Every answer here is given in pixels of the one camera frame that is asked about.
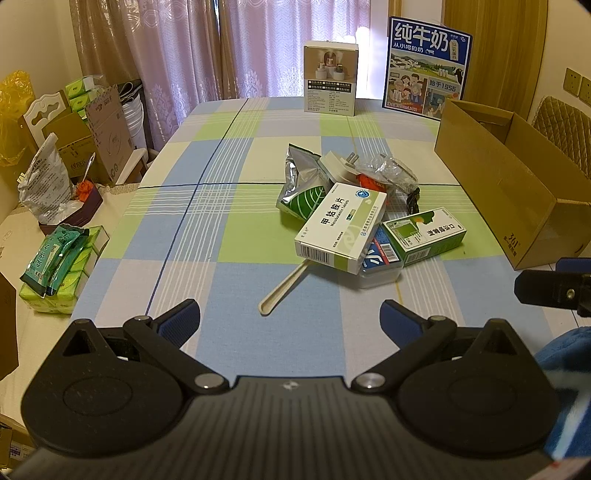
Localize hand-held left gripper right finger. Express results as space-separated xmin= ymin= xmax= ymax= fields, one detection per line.
xmin=351 ymin=300 xmax=532 ymax=397

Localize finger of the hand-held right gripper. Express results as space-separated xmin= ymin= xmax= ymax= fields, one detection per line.
xmin=556 ymin=257 xmax=591 ymax=274
xmin=514 ymin=270 xmax=591 ymax=318

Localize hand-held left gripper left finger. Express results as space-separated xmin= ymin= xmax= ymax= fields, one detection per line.
xmin=60 ymin=299 xmax=230 ymax=397

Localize blue labelled clear box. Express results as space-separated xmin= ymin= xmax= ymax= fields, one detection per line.
xmin=358 ymin=225 xmax=404 ymax=291

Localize beige plastic spoon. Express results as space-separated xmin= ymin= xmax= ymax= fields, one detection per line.
xmin=259 ymin=259 xmax=311 ymax=317

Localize white green medicine box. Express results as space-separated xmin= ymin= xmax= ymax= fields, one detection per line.
xmin=294 ymin=182 xmax=387 ymax=276

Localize brown cardboard box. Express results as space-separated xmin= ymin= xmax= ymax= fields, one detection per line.
xmin=434 ymin=99 xmax=591 ymax=271

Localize red snack packet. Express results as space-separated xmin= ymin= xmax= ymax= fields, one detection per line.
xmin=356 ymin=173 xmax=387 ymax=193

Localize clear plastic case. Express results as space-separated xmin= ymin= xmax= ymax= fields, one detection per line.
xmin=358 ymin=154 xmax=419 ymax=192

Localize white charger plug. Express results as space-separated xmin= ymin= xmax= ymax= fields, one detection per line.
xmin=320 ymin=150 xmax=365 ymax=188

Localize silver green tea pouch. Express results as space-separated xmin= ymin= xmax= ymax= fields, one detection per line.
xmin=276 ymin=143 xmax=334 ymax=227

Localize person's blue fleece clothing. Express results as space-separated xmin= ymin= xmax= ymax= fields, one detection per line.
xmin=538 ymin=327 xmax=591 ymax=462

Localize checkered tablecloth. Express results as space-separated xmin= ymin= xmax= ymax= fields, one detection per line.
xmin=69 ymin=96 xmax=561 ymax=384

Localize stack of green tissue packs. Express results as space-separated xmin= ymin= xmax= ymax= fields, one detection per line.
xmin=18 ymin=226 xmax=109 ymax=315

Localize green tea packet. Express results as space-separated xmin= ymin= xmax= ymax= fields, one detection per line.
xmin=19 ymin=225 xmax=68 ymax=288
xmin=46 ymin=230 xmax=90 ymax=296

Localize maroon box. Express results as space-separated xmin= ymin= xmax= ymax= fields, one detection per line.
xmin=39 ymin=185 xmax=103 ymax=236

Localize brown quilted chair cover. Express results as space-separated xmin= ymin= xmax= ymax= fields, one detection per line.
xmin=531 ymin=96 xmax=591 ymax=153

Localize brown cardboard sheet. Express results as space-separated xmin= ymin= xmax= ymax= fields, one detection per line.
xmin=0 ymin=272 xmax=20 ymax=380

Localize cream patterned cloth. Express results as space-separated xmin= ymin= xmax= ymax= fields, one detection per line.
xmin=0 ymin=182 xmax=141 ymax=384

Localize crumpled white printed bag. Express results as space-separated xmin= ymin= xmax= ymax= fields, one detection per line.
xmin=17 ymin=133 xmax=75 ymax=225

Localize open brown carton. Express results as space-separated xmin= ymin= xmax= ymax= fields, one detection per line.
xmin=44 ymin=85 xmax=139 ymax=186

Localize white plastic bucket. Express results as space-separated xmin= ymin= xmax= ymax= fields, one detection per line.
xmin=119 ymin=95 xmax=147 ymax=151

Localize wooden door panel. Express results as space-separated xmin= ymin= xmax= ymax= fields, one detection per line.
xmin=442 ymin=0 xmax=550 ymax=116

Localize blue illustrated milk carton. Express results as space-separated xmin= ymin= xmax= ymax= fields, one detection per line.
xmin=382 ymin=16 xmax=474 ymax=121

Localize green tissue packs in carton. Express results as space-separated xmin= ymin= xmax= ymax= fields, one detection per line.
xmin=65 ymin=76 xmax=102 ymax=121

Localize white product box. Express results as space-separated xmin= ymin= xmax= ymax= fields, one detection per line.
xmin=303 ymin=41 xmax=360 ymax=116

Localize white carved chair back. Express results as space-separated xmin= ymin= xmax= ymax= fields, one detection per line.
xmin=23 ymin=90 xmax=70 ymax=155

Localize yellow plastic bag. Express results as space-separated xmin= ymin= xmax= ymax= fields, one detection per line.
xmin=0 ymin=70 xmax=37 ymax=167

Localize brown curtain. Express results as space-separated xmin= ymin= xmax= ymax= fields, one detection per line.
xmin=69 ymin=0 xmax=160 ymax=151

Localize pink sheer curtain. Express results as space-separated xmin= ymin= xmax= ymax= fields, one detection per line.
xmin=139 ymin=0 xmax=402 ymax=100

